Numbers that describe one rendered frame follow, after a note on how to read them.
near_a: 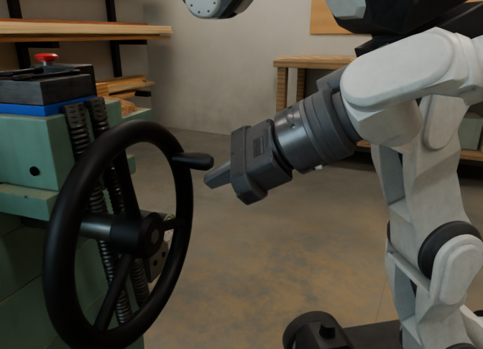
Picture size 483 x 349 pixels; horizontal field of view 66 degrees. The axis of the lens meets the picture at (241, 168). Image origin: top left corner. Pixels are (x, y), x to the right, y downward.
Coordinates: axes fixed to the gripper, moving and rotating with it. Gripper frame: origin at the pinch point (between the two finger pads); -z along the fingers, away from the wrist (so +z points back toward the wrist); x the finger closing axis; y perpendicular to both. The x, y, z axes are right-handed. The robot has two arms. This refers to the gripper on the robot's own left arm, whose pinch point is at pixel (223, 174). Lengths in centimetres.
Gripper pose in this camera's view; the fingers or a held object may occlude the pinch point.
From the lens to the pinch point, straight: 53.3
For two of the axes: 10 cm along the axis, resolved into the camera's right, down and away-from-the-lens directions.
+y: -5.7, -5.4, -6.2
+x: 0.0, -7.5, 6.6
